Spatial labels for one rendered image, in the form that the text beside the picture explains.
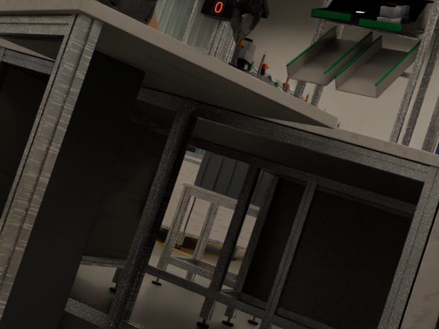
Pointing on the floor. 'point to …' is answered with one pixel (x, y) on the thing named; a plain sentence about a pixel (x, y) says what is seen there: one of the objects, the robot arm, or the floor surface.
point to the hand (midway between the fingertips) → (238, 39)
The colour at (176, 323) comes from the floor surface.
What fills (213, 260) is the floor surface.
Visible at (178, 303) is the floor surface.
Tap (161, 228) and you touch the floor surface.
